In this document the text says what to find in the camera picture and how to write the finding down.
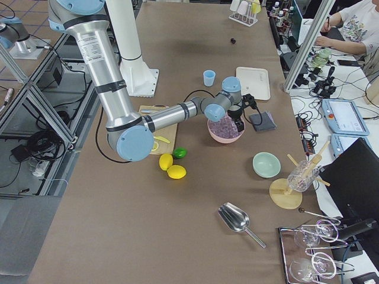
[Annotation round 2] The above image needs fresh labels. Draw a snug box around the pink bowl of ice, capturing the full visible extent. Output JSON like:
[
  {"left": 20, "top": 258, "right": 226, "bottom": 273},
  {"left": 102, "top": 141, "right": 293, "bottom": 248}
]
[{"left": 207, "top": 115, "right": 245, "bottom": 144}]

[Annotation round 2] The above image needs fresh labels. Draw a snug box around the teach pendant upper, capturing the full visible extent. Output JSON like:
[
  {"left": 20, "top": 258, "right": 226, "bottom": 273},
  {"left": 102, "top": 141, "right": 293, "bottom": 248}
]
[{"left": 322, "top": 99, "right": 370, "bottom": 136}]

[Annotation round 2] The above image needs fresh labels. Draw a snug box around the lemon slice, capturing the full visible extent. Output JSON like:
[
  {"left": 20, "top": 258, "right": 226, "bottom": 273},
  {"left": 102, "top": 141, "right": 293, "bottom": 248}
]
[{"left": 151, "top": 141, "right": 159, "bottom": 152}]

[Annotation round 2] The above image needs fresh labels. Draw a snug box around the wine glass lower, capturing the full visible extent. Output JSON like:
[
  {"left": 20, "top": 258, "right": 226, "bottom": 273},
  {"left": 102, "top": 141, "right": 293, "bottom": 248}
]
[{"left": 290, "top": 252, "right": 337, "bottom": 283}]

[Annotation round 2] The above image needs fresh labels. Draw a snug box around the clear textured glass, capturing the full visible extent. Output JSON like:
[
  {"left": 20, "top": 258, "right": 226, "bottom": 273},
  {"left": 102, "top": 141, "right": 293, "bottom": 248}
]
[{"left": 287, "top": 160, "right": 319, "bottom": 192}]

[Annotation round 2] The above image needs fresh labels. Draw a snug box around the small blue cup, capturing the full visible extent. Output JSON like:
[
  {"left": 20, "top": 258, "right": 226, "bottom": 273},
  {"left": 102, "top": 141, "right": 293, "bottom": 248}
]
[{"left": 203, "top": 70, "right": 216, "bottom": 87}]

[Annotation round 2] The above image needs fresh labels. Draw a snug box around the aluminium frame post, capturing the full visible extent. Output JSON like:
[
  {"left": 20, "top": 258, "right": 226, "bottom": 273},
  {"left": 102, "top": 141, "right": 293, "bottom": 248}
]
[{"left": 283, "top": 0, "right": 335, "bottom": 93}]

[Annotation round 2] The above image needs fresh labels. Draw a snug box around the white wire cup rack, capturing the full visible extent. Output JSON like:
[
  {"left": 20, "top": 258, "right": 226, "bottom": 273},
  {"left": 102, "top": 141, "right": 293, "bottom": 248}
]
[{"left": 229, "top": 0, "right": 261, "bottom": 27}]

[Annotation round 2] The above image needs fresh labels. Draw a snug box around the yellow lemon far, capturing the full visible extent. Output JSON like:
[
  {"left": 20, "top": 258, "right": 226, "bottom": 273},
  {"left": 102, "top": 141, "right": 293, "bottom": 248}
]
[{"left": 159, "top": 153, "right": 174, "bottom": 171}]

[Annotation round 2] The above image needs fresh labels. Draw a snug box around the yellow lemon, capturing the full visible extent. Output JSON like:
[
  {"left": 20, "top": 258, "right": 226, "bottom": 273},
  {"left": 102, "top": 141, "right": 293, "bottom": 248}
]
[
  {"left": 159, "top": 153, "right": 174, "bottom": 171},
  {"left": 167, "top": 165, "right": 187, "bottom": 179}
]

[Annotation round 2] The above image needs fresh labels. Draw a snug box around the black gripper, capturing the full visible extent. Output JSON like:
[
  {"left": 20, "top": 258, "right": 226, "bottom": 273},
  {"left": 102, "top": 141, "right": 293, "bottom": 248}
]
[{"left": 227, "top": 105, "right": 245, "bottom": 132}]

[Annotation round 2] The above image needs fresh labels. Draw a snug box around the green ceramic bowl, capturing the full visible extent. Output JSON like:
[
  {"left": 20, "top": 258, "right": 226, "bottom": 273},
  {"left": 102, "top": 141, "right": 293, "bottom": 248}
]
[{"left": 252, "top": 152, "right": 281, "bottom": 178}]

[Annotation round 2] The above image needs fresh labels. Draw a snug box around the wine glass rack tray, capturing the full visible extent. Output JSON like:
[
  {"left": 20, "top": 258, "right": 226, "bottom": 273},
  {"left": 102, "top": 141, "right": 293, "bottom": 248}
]
[{"left": 278, "top": 219, "right": 355, "bottom": 283}]

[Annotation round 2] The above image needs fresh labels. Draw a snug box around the teach pendant lower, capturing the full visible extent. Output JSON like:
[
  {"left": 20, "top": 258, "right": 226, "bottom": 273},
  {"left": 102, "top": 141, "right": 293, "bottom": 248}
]
[{"left": 330, "top": 133, "right": 371, "bottom": 158}]

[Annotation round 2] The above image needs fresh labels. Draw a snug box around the yellow plastic knife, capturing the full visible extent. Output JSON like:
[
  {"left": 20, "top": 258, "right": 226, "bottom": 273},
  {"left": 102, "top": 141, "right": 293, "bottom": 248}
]
[{"left": 154, "top": 136, "right": 171, "bottom": 144}]

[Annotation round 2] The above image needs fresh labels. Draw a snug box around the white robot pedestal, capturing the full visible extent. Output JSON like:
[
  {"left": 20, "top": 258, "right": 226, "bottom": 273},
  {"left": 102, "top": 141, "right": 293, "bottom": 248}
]
[{"left": 106, "top": 0, "right": 159, "bottom": 98}]

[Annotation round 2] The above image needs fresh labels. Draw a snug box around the metal ice scoop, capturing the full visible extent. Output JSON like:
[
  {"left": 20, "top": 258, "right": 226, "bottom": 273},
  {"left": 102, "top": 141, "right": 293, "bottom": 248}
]
[{"left": 218, "top": 202, "right": 266, "bottom": 249}]

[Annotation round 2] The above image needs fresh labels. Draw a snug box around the wooden cutting board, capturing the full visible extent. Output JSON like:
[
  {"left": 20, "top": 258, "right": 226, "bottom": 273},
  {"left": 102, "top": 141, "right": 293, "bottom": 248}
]
[{"left": 127, "top": 105, "right": 179, "bottom": 156}]

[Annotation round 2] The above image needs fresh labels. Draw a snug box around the grey folded cloth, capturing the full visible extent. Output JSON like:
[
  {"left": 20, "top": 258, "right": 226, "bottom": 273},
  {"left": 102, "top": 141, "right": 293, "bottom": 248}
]
[{"left": 249, "top": 111, "right": 277, "bottom": 132}]

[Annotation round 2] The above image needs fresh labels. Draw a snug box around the black monitor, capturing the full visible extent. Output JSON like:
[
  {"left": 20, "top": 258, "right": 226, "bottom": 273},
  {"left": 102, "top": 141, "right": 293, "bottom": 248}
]
[{"left": 320, "top": 138, "right": 378, "bottom": 221}]

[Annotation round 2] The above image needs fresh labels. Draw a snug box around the cream rabbit tray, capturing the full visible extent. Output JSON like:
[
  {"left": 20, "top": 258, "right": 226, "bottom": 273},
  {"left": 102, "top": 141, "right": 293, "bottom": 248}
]
[{"left": 236, "top": 67, "right": 271, "bottom": 101}]

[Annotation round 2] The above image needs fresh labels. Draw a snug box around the teach pendant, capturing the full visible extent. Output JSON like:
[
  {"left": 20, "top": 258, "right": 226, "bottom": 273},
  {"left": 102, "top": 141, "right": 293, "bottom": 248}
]
[
  {"left": 322, "top": 99, "right": 370, "bottom": 136},
  {"left": 330, "top": 133, "right": 371, "bottom": 158}
]

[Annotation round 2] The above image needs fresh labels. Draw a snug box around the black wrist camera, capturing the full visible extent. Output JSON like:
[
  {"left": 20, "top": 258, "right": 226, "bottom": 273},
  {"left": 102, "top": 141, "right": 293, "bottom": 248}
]
[{"left": 242, "top": 93, "right": 256, "bottom": 109}]

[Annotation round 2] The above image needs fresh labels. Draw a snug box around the yellow lemon near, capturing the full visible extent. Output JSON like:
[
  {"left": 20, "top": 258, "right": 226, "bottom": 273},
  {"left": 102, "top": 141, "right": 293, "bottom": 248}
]
[{"left": 167, "top": 165, "right": 187, "bottom": 179}]

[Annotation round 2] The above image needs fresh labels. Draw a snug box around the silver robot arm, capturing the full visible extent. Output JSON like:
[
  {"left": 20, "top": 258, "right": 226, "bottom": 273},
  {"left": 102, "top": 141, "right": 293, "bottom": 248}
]
[{"left": 48, "top": 1, "right": 242, "bottom": 162}]

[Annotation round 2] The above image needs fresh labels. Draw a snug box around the person in white shirt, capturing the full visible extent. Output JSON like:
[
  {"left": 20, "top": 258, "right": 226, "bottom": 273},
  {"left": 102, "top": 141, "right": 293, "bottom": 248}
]
[{"left": 314, "top": 0, "right": 378, "bottom": 80}]

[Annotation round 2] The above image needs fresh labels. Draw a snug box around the wine glass upper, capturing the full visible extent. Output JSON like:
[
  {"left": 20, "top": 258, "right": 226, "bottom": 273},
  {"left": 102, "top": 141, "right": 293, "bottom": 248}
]
[{"left": 294, "top": 219, "right": 339, "bottom": 249}]

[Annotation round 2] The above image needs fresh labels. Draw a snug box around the green lime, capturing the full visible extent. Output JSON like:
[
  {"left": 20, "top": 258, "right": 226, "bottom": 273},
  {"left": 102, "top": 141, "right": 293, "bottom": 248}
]
[{"left": 172, "top": 147, "right": 188, "bottom": 159}]

